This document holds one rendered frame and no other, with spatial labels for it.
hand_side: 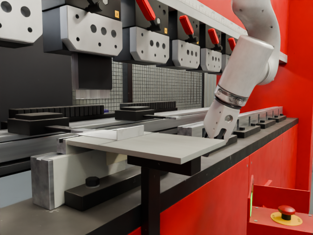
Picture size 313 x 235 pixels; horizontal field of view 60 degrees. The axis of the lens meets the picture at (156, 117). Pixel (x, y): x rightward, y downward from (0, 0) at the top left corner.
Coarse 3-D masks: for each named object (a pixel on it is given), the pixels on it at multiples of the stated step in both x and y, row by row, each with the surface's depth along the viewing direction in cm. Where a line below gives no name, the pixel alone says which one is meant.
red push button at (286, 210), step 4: (280, 208) 67; (284, 208) 67; (288, 208) 67; (292, 208) 67; (280, 212) 67; (284, 212) 66; (288, 212) 66; (292, 212) 66; (284, 216) 67; (288, 216) 66; (288, 220) 67
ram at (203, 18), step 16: (160, 0) 74; (176, 0) 81; (208, 0) 99; (224, 0) 111; (272, 0) 179; (288, 0) 223; (192, 16) 90; (208, 16) 100; (224, 16) 112; (288, 16) 227; (224, 32) 113
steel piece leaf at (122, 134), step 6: (138, 126) 58; (96, 132) 62; (102, 132) 62; (108, 132) 62; (114, 132) 62; (120, 132) 54; (126, 132) 55; (132, 132) 57; (138, 132) 58; (108, 138) 54; (114, 138) 54; (120, 138) 54; (126, 138) 55
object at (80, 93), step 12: (72, 60) 57; (84, 60) 58; (96, 60) 60; (108, 60) 63; (72, 72) 58; (84, 72) 58; (96, 72) 61; (108, 72) 64; (72, 84) 58; (84, 84) 58; (96, 84) 61; (108, 84) 64; (84, 96) 59; (96, 96) 62; (108, 96) 65
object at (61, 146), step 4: (120, 128) 71; (68, 136) 58; (72, 136) 58; (76, 136) 59; (56, 140) 56; (60, 140) 56; (64, 140) 54; (60, 144) 55; (64, 144) 55; (60, 148) 55; (64, 148) 55; (60, 152) 56; (64, 152) 55
